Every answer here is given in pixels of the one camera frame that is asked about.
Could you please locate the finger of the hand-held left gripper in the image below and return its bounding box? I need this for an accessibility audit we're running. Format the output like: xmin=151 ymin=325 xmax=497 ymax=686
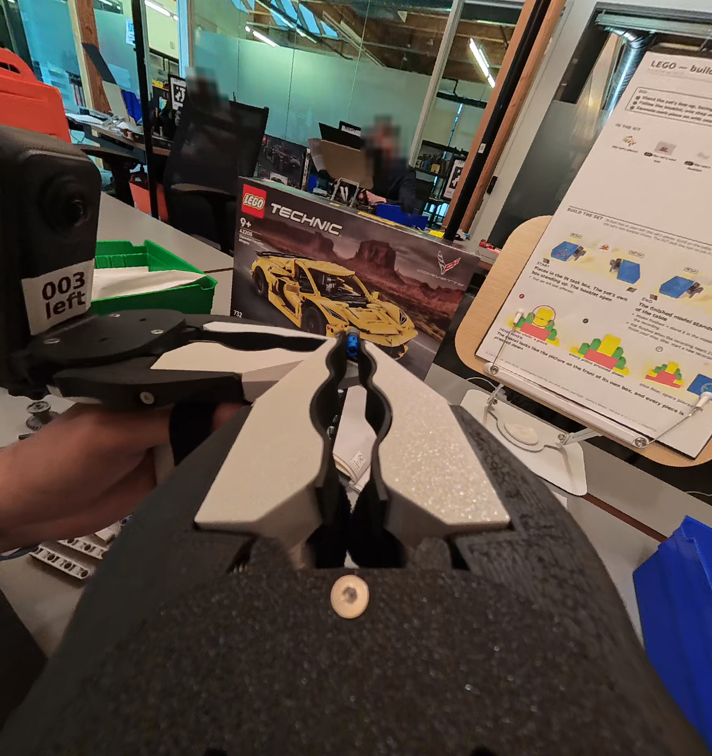
xmin=151 ymin=343 xmax=333 ymax=404
xmin=201 ymin=321 xmax=334 ymax=350

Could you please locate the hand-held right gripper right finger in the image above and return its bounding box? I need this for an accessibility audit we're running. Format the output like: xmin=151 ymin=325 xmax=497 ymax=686
xmin=353 ymin=338 xmax=513 ymax=569

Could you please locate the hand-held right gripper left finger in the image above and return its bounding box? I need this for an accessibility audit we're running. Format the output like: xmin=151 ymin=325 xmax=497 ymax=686
xmin=194 ymin=335 xmax=355 ymax=569

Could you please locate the lego set box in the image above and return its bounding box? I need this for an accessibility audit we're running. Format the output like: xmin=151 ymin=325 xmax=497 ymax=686
xmin=231 ymin=176 xmax=481 ymax=382

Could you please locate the person's left hand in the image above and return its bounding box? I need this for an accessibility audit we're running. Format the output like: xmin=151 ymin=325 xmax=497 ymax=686
xmin=0 ymin=406 xmax=173 ymax=554

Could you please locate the green plastic bin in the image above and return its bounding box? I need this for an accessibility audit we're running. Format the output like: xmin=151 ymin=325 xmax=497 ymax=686
xmin=90 ymin=239 xmax=218 ymax=317

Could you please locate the open instruction booklet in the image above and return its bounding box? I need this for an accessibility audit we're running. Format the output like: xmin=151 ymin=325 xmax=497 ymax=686
xmin=331 ymin=402 xmax=380 ymax=492

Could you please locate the orange fabric bag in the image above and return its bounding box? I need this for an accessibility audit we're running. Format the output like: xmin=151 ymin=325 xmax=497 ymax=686
xmin=0 ymin=41 xmax=73 ymax=143

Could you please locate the black floor lamp pole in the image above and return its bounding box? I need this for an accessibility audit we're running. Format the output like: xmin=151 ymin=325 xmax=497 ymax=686
xmin=130 ymin=0 xmax=162 ymax=219

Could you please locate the black mesh office chair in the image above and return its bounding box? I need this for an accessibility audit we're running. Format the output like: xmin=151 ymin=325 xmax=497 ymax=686
xmin=164 ymin=97 xmax=271 ymax=255

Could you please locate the document stand with wooden board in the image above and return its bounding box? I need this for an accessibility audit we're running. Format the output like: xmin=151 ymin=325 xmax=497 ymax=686
xmin=455 ymin=215 xmax=712 ymax=497

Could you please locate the cardboard box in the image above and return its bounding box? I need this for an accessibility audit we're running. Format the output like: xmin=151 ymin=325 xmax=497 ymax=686
xmin=309 ymin=137 xmax=374 ymax=190

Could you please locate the blue wristband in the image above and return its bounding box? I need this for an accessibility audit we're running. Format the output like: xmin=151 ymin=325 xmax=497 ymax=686
xmin=0 ymin=447 xmax=40 ymax=562

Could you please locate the blue plastic bin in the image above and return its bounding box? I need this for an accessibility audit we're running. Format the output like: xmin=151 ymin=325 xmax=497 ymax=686
xmin=632 ymin=515 xmax=712 ymax=756

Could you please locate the task instruction sheet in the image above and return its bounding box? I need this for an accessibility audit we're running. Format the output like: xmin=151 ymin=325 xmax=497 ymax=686
xmin=476 ymin=52 xmax=712 ymax=458

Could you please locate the black perforated panel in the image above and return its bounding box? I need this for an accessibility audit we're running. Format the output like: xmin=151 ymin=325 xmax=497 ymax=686
xmin=0 ymin=564 xmax=48 ymax=756

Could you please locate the silver air duct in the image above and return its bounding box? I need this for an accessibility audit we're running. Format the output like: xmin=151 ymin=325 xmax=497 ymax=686
xmin=597 ymin=26 xmax=658 ymax=128

